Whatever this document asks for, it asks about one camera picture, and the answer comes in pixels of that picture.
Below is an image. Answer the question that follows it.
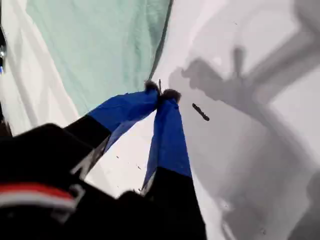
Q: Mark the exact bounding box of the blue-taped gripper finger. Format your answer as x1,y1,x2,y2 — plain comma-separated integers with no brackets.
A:
140,88,207,240
62,79,162,181

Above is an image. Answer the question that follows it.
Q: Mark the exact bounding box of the pale green T-shirt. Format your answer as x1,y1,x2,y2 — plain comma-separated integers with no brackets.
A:
24,0,175,121

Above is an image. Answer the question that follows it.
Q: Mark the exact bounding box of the small dark debris strip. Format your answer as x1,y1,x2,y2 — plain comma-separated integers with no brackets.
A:
191,102,210,122

